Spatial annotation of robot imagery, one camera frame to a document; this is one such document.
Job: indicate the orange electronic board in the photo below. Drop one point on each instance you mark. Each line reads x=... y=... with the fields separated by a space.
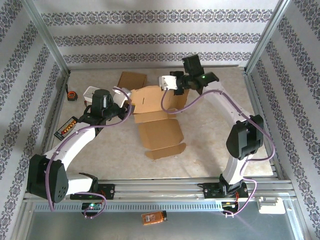
x=152 y=218

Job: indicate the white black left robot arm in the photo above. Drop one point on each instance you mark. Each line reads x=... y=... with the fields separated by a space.
x=75 y=142

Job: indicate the black orange charger device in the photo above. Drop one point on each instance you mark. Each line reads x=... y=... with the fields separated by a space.
x=66 y=128

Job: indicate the aluminium frame post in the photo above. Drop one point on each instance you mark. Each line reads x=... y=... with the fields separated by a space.
x=267 y=32
x=47 y=37

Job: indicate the brown cardboard box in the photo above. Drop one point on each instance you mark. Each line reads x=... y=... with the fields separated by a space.
x=131 y=80
x=160 y=132

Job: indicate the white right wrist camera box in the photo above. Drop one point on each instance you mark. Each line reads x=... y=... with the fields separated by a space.
x=168 y=83

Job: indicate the white plastic bracket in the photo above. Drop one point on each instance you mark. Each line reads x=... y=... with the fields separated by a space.
x=271 y=207

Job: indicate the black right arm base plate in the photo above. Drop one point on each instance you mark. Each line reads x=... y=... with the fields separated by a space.
x=208 y=192

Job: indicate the aluminium mounting rail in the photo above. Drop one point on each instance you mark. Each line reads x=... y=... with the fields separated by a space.
x=162 y=190

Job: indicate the white square clock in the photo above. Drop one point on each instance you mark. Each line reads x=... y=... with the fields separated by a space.
x=88 y=93

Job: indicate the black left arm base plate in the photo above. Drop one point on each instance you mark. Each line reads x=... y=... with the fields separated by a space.
x=110 y=191

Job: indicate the grey metal sheet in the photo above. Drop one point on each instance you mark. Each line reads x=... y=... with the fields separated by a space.
x=100 y=227

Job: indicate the orange black tape measure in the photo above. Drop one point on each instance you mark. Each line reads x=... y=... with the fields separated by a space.
x=72 y=95

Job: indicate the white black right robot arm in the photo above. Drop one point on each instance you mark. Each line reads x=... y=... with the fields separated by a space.
x=225 y=96

